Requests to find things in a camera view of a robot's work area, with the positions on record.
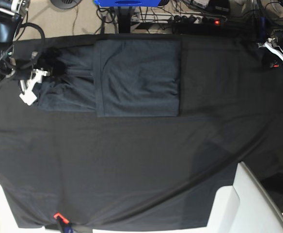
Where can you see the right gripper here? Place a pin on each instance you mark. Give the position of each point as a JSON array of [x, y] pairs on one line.
[[23, 70]]

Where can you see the dark grey T-shirt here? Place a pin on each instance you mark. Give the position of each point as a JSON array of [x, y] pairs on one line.
[[116, 78]]

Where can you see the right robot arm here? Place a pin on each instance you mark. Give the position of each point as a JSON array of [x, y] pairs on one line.
[[13, 22]]

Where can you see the round grey floor base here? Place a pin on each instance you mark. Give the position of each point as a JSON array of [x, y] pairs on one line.
[[65, 4]]

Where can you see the black table cloth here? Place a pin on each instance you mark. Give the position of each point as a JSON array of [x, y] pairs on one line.
[[149, 173]]

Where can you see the blue plastic box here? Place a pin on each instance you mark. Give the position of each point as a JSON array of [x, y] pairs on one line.
[[127, 3]]

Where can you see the white power strip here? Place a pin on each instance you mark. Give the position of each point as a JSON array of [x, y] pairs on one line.
[[153, 17]]

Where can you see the red blue clamp bottom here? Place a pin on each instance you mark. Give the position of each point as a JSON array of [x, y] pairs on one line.
[[63, 224]]

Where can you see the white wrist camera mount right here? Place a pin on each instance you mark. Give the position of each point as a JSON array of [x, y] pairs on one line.
[[27, 95]]

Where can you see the black table leg post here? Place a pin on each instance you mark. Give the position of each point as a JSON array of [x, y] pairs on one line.
[[124, 15]]

